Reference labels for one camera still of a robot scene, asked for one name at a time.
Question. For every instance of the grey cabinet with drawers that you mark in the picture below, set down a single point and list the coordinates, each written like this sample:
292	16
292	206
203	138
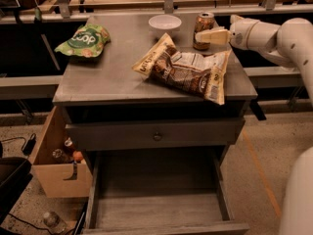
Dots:
155	152

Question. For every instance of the black office chair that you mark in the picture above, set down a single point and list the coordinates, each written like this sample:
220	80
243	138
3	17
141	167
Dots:
14	177

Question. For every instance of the green rice chip bag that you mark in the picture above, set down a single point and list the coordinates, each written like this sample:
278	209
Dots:
88	42

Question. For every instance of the orange fruit in box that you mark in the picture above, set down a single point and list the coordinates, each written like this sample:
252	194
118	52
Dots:
77	156

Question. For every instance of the clear plastic water bottle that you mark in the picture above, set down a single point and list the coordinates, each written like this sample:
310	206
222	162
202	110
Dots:
54	222

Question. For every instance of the orange soda can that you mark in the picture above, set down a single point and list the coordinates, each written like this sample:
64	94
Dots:
204	21

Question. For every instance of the brown chip bag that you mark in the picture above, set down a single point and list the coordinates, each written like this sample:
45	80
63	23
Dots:
191	72

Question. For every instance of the white bowl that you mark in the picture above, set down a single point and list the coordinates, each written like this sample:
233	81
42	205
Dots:
161	24

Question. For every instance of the cardboard box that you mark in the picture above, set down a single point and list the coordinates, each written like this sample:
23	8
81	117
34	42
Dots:
71	180

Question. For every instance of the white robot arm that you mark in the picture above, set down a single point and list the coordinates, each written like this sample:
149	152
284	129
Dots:
290	46

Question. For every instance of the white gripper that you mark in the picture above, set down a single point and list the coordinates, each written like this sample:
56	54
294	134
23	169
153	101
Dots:
240	33

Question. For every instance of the black power adapter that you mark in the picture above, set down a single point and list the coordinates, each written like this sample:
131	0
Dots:
29	145

